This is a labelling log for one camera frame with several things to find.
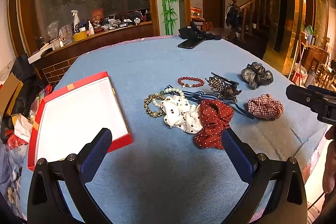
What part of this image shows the red polka dot scrunchie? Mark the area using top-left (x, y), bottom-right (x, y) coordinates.
top-left (194, 99), bottom-right (234, 149)

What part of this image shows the red plaid scrunchie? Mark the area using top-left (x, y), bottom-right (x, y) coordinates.
top-left (247, 94), bottom-right (284, 120)

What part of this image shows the gold bead bracelet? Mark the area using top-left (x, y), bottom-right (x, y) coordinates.
top-left (143, 92), bottom-right (166, 118)

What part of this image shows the grey black scrunchie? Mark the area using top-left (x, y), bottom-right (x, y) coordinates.
top-left (241, 62), bottom-right (274, 90)

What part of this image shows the dark patterned hair clip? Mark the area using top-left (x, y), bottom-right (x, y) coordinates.
top-left (205, 73), bottom-right (242, 103)

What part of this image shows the blue striped ribbon bow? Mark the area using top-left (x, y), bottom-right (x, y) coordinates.
top-left (166, 84), bottom-right (255, 120)

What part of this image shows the white dotted scrunchie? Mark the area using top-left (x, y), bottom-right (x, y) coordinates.
top-left (159, 95), bottom-right (203, 134)

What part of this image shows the red bead bracelet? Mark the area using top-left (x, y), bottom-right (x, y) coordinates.
top-left (177, 76), bottom-right (205, 88)

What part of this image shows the pearl bracelet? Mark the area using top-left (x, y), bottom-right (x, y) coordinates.
top-left (151, 87), bottom-right (186, 109)

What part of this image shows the person's right hand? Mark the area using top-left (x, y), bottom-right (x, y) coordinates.
top-left (322, 126), bottom-right (336, 194)

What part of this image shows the red white gift box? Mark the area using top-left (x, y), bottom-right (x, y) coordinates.
top-left (27, 72), bottom-right (133, 170)

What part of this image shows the blue blanket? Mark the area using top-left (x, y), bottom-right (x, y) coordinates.
top-left (19, 35), bottom-right (330, 224)

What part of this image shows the wooden counter shelf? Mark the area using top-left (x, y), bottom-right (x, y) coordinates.
top-left (33, 22), bottom-right (159, 85)

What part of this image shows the cardboard box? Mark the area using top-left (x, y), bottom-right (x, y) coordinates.
top-left (0, 73), bottom-right (23, 117)

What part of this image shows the wooden staircase railing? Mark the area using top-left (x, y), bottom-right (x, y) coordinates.
top-left (236, 0), bottom-right (272, 40)

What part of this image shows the yellow container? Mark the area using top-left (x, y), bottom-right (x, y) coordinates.
top-left (73, 31), bottom-right (87, 42)

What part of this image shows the clear plastic jug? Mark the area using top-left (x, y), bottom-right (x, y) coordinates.
top-left (59, 24), bottom-right (74, 44)

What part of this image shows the white spray bottle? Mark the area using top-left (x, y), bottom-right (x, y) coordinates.
top-left (71, 10), bottom-right (80, 34)

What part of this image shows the black smartphone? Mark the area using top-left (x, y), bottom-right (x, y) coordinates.
top-left (178, 37), bottom-right (204, 50)

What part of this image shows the black pouch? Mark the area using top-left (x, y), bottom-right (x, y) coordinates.
top-left (178, 21), bottom-right (222, 40)

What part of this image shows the brown wooden door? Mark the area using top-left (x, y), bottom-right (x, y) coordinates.
top-left (202, 0), bottom-right (226, 28)

